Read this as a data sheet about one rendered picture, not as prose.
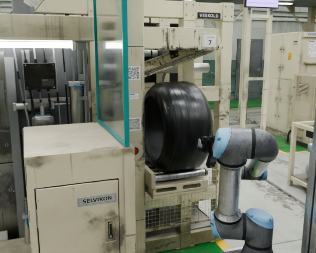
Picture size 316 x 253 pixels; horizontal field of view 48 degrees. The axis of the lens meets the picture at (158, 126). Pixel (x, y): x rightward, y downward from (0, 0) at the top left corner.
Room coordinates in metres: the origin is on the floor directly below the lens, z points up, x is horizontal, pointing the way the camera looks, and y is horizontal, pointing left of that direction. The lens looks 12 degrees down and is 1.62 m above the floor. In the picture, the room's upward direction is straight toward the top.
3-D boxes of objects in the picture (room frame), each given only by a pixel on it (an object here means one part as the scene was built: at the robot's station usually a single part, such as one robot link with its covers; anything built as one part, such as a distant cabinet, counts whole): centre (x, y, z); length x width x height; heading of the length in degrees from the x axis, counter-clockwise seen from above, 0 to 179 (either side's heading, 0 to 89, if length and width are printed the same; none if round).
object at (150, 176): (2.10, 0.09, 0.90); 0.40 x 0.03 x 0.10; 20
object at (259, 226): (1.41, -0.43, 0.88); 0.13 x 0.12 x 0.14; 82
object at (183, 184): (2.03, -0.12, 0.83); 0.36 x 0.09 x 0.06; 110
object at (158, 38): (2.48, -0.09, 1.71); 0.61 x 0.25 x 0.15; 110
